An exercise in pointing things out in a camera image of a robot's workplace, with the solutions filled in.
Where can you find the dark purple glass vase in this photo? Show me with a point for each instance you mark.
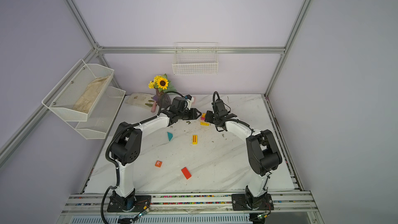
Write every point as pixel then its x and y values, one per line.
pixel 162 99

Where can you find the aluminium front rail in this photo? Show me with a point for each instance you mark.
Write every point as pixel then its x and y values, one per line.
pixel 195 208

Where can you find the red wood block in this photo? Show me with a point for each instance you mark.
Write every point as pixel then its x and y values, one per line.
pixel 186 173

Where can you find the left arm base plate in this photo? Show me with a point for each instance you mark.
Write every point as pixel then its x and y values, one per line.
pixel 135 204

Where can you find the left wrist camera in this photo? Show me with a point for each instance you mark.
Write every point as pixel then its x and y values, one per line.
pixel 189 100

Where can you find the white wire wall basket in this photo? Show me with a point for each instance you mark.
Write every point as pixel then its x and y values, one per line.
pixel 195 58

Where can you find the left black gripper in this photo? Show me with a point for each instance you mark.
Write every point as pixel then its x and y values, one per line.
pixel 194 114

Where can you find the sunflower bouquet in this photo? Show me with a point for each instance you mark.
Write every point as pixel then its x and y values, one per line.
pixel 161 84

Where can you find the white cloth on table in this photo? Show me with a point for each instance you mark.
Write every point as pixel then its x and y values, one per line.
pixel 143 100

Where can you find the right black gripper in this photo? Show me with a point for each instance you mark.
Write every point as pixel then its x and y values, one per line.
pixel 208 116

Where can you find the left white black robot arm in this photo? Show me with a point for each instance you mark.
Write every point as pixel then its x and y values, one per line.
pixel 125 146

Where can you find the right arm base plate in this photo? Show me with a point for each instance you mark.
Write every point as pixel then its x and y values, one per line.
pixel 246 202

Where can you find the teal triangular wood block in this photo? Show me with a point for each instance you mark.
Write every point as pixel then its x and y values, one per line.
pixel 170 136

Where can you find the yellow red striped block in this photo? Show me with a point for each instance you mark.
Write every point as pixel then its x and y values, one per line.
pixel 195 140

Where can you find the pink tube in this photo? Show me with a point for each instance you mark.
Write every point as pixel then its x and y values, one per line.
pixel 154 106

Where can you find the white mesh shelf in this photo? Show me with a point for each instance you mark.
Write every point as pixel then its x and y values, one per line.
pixel 65 94
pixel 101 120

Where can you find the white upper mesh shelf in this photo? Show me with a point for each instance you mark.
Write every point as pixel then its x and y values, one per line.
pixel 65 94

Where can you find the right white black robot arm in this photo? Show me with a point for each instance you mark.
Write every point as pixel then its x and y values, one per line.
pixel 263 153

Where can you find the beige cloth in shelf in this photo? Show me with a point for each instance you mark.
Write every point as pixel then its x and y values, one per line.
pixel 87 99

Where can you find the white lower mesh shelf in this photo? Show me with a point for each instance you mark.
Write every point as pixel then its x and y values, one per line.
pixel 101 120

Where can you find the orange letter cube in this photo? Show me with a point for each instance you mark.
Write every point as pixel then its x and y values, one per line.
pixel 158 164

